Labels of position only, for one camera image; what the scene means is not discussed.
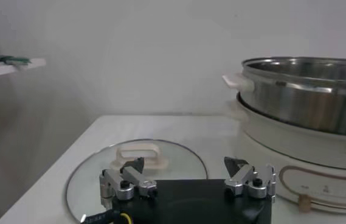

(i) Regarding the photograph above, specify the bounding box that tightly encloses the stainless steel steamer basket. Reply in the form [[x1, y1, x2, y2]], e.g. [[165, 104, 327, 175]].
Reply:
[[222, 56, 346, 138]]

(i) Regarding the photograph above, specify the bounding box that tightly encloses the white side table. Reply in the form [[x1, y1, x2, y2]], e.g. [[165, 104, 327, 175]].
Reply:
[[0, 57, 47, 80]]

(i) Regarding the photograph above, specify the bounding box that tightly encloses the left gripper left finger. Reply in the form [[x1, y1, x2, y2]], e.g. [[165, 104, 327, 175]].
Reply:
[[99, 156, 158, 211]]

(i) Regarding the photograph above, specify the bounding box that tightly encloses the glass lid with white handle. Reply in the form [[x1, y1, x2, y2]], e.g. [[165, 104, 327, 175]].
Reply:
[[65, 139, 209, 223]]

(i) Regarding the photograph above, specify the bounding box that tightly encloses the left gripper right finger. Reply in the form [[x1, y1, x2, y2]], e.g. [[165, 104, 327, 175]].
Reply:
[[223, 156, 277, 203]]

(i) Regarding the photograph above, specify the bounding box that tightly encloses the green handheld device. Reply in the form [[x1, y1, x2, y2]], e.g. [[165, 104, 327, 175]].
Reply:
[[0, 54, 32, 66]]

